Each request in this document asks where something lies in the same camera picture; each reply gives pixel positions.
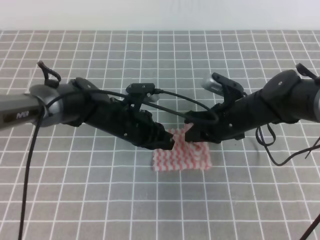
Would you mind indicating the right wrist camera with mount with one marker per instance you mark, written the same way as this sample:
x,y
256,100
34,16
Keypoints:
x,y
230,90

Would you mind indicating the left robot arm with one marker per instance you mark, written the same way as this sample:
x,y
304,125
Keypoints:
x,y
80,101

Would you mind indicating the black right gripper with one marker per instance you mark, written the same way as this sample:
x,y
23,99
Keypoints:
x,y
233,123

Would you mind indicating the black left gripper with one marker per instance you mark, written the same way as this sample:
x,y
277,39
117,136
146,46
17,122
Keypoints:
x,y
137,128

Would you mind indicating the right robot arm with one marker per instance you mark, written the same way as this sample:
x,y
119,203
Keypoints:
x,y
288,97

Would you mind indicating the pink white wavy striped towel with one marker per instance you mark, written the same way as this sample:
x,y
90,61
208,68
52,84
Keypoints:
x,y
184,155

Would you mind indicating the grey grid tablecloth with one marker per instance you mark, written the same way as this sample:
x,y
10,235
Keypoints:
x,y
85,184

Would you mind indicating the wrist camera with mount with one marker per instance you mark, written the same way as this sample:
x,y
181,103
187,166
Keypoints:
x,y
230,90
142,92

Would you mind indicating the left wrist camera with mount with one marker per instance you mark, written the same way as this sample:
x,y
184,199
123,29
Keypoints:
x,y
142,92

